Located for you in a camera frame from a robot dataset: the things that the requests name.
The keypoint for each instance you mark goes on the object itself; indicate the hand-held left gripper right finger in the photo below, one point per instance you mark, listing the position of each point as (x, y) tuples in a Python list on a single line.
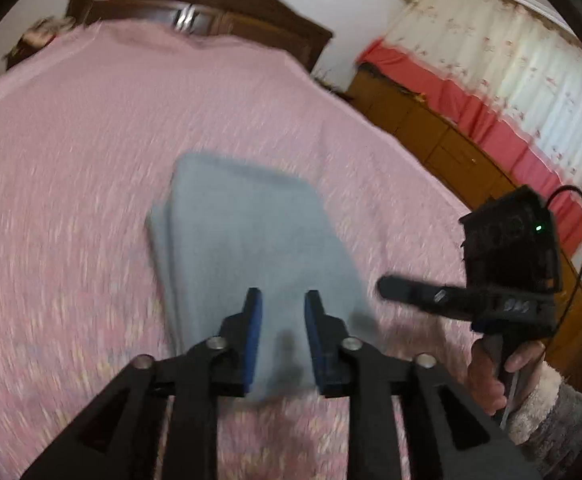
[(316, 345)]

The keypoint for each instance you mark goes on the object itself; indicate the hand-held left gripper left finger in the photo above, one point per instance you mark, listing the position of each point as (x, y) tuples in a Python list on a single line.
[(253, 345)]

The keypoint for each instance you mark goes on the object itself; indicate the long wooden cabinet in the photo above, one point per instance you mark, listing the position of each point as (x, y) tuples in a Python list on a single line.
[(421, 125)]

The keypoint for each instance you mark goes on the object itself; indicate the grey pants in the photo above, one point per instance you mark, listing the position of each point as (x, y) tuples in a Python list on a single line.
[(251, 240)]

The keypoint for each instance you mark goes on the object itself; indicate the pile of clothes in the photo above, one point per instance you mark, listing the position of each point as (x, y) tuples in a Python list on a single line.
[(36, 37)]

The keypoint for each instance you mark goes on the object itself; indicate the floral cream and red curtain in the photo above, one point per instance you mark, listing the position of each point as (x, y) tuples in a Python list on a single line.
[(496, 60)]

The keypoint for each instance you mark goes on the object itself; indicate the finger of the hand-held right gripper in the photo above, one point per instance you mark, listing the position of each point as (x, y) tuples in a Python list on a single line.
[(421, 295)]

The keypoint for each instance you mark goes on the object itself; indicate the pink floral bedspread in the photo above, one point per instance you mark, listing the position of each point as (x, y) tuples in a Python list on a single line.
[(71, 185)]

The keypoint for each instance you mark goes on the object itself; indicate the person's right hand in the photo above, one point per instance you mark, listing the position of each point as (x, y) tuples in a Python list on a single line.
[(486, 380)]

